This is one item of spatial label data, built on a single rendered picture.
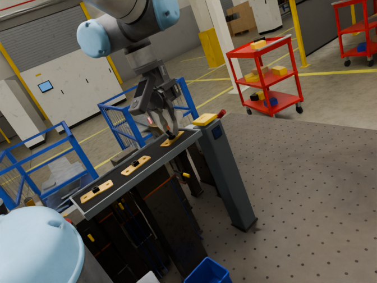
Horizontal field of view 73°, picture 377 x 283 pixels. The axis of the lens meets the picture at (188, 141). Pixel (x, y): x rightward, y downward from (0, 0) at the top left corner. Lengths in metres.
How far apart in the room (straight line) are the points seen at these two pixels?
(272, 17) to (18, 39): 11.14
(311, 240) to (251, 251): 0.20
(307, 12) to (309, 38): 0.43
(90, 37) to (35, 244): 0.43
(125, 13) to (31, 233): 0.37
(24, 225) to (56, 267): 0.06
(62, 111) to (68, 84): 0.83
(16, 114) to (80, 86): 1.91
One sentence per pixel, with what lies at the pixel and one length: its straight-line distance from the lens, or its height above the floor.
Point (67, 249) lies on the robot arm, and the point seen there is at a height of 1.30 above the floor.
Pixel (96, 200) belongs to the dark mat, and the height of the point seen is 1.16.
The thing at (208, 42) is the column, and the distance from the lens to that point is 7.96.
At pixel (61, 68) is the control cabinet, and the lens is 8.74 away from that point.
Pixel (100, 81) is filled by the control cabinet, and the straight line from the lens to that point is 8.89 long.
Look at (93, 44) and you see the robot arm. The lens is 0.60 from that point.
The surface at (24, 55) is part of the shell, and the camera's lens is 14.78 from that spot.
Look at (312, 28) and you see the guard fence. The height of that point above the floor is 0.55.
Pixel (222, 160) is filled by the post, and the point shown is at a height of 1.01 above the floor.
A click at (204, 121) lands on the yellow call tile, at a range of 0.79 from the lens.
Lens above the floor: 1.43
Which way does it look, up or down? 23 degrees down
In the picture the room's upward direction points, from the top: 23 degrees counter-clockwise
